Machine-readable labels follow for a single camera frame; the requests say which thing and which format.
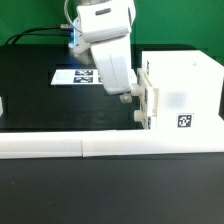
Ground white drawer cabinet box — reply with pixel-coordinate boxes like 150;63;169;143
141;50;224;130

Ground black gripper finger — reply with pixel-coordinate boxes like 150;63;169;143
120;93;132;104

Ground white front drawer tray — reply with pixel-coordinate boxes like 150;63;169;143
134;107;157;130

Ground white left edge block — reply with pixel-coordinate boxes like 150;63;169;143
0;97;3;117

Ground white marker sheet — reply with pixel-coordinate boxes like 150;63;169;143
51;69;105;86

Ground white drawer tray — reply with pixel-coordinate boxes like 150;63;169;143
134;107;157;130
131;68;159;114

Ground white front barrier rail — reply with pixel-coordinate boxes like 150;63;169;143
0;129;224;159

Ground black cables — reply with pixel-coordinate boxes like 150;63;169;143
4;0;81;46

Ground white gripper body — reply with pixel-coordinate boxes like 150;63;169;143
77;0;136;94

